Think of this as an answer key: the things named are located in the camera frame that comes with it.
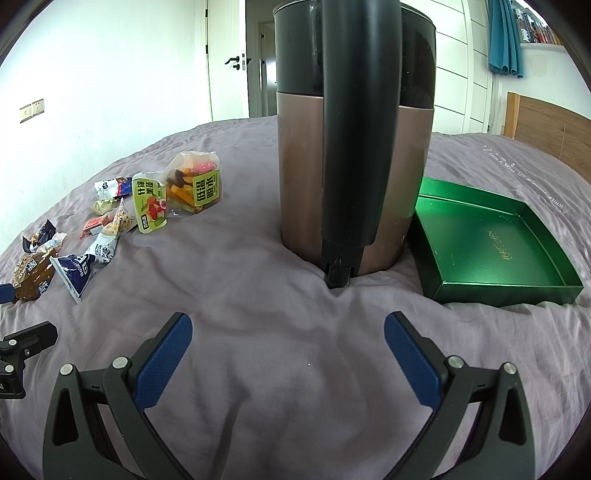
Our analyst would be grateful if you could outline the brown nutrition snack packet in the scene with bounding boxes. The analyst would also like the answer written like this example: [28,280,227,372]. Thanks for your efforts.
[12,248,56,301]

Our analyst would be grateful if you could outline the dark blue butter cookies packet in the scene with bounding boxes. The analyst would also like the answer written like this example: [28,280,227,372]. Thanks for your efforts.
[21,219,56,254]

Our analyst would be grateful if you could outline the olive green pastry packet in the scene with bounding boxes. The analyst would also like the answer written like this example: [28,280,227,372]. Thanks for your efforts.
[91,198,119,216]

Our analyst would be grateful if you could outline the white blue peanut snack packet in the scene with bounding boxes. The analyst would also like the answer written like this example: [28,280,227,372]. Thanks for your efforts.
[101,201,137,237]

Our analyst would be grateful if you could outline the white blue red wafer packet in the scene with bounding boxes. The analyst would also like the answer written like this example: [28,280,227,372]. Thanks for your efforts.
[94,177,132,200]

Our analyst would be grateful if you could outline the clear bag of colourful snacks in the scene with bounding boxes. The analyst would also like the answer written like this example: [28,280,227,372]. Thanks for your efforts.
[165,151,222,217]

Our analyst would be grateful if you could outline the pink white cartoon snack packet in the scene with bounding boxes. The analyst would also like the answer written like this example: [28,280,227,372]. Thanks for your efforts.
[37,232,67,253]

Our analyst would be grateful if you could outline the dark blue white snack packet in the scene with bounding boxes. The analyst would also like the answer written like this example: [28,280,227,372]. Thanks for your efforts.
[50,233,118,304]

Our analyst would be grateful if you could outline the small red candy packet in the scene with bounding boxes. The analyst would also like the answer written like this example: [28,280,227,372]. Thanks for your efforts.
[80,214,113,239]

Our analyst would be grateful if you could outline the green snack packet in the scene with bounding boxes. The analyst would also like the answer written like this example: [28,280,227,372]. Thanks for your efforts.
[131,172,167,234]

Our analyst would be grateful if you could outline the green metal tray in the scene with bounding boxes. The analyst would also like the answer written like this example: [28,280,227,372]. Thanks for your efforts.
[407,178,583,307]

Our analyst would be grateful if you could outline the purple bed sheet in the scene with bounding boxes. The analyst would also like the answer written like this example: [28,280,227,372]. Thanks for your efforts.
[1,117,590,479]

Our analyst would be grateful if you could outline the wooden headboard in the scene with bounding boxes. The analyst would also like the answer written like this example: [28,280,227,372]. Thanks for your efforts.
[503,92,591,182]

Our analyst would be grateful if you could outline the white wardrobe with shelves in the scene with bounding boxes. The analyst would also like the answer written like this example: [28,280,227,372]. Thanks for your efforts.
[407,0,493,134]

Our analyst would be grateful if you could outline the black and bronze electric kettle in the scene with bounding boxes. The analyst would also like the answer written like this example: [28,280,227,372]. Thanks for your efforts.
[273,1,436,289]

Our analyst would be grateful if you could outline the teal curtain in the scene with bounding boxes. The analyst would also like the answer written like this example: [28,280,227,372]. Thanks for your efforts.
[488,0,524,78]

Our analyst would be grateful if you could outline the row of books on shelf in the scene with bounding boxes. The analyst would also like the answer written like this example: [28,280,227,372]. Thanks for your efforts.
[510,0,563,46]

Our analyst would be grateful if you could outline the wall light switches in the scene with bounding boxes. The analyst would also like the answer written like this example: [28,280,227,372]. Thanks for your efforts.
[19,99,44,123]

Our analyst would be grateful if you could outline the white door with black handle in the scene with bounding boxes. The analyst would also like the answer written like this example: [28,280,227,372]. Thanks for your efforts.
[206,0,249,121]

